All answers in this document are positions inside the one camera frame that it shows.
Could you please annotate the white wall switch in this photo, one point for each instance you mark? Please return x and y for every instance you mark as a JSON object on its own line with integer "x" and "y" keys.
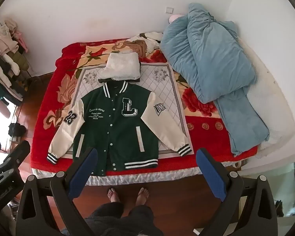
{"x": 169, "y": 9}

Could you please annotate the black bag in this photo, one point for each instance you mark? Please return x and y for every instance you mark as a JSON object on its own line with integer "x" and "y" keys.
{"x": 17, "y": 130}

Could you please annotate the person's dark grey pants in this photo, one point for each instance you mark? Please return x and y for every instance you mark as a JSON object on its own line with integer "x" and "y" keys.
{"x": 123, "y": 221}

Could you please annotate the person's left foot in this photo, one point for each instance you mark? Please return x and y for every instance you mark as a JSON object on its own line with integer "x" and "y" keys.
{"x": 113, "y": 196}

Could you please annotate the folded white fluffy garment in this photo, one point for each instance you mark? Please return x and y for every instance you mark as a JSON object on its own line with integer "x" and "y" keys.
{"x": 121, "y": 65}

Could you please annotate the person's foot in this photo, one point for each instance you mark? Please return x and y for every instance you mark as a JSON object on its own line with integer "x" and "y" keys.
{"x": 113, "y": 196}
{"x": 141, "y": 196}

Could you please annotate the white and black crumpled garment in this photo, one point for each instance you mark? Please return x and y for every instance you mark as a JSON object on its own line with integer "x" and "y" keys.
{"x": 150, "y": 40}

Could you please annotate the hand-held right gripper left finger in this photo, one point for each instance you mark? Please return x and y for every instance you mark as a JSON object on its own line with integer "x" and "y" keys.
{"x": 82, "y": 172}

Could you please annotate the blue duvet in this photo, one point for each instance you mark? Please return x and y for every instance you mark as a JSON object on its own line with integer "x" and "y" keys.
{"x": 206, "y": 61}

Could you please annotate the pink pillow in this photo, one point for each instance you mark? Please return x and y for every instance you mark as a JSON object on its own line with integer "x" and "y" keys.
{"x": 174, "y": 18}

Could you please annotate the green and cream varsity jacket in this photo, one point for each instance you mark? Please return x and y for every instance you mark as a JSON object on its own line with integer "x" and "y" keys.
{"x": 118, "y": 132}

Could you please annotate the red floral blanket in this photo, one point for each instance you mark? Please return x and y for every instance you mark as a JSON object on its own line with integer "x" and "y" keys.
{"x": 206, "y": 132}

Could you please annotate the dark floor object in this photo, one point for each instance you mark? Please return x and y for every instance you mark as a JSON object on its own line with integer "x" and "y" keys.
{"x": 279, "y": 207}

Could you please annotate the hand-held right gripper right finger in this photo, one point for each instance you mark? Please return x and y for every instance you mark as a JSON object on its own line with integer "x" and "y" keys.
{"x": 211, "y": 174}

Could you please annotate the person's right foot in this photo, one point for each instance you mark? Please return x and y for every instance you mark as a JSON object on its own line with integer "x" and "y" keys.
{"x": 141, "y": 196}

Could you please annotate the white quilted grey-bordered mat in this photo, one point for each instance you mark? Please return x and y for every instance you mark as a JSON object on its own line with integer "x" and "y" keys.
{"x": 167, "y": 91}

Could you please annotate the row of hanging clothes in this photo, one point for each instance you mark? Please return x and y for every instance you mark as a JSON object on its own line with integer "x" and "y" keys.
{"x": 3, "y": 41}

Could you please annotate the white bed sheet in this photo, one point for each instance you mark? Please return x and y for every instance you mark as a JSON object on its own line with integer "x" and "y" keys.
{"x": 272, "y": 108}

